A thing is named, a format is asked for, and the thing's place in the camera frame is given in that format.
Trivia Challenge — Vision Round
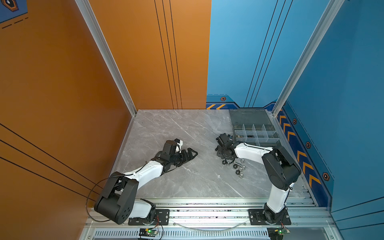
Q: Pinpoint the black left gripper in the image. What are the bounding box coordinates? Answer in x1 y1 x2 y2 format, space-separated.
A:
169 148 198 167

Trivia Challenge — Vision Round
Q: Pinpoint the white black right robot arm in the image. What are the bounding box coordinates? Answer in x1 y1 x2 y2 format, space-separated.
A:
215 134 302 225

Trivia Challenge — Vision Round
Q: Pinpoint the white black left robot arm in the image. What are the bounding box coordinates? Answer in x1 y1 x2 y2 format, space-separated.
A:
94 148 198 225

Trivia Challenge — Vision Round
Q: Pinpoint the grey plastic organizer box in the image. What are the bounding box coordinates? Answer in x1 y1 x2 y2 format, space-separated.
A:
230 109 280 147

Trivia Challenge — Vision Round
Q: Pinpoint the left green circuit board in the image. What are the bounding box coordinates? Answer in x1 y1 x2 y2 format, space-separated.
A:
139 228 159 240

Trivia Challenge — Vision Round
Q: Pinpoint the green circuit board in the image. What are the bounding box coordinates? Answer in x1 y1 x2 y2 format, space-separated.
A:
139 228 159 240
267 228 291 240

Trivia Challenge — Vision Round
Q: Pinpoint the right green circuit board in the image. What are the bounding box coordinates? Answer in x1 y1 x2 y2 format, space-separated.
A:
267 228 291 240

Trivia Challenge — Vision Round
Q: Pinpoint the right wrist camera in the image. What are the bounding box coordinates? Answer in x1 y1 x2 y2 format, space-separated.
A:
216 134 233 148

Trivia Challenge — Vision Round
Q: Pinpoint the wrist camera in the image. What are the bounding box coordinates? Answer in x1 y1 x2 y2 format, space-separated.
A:
174 139 183 153
216 134 233 148

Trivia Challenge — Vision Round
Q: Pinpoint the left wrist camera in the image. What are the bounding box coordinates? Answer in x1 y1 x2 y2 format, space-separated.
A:
174 139 183 153

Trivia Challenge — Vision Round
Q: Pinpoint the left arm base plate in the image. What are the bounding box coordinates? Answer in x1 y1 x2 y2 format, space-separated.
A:
128 209 170 226

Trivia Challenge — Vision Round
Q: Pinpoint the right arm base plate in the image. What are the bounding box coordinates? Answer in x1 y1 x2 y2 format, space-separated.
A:
248 208 292 226

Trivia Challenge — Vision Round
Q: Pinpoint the aluminium front rail frame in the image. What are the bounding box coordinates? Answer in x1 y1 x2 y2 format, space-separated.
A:
80 197 342 240

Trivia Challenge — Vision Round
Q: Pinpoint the aluminium corner post right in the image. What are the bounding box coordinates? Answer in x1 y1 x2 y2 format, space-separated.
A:
272 0 345 117

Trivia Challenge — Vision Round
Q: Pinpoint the aluminium corner post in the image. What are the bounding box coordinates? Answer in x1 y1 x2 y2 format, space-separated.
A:
272 0 345 117
75 0 137 117

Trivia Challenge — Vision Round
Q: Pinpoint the aluminium corner post left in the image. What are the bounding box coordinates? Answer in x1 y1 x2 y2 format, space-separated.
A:
75 0 137 117

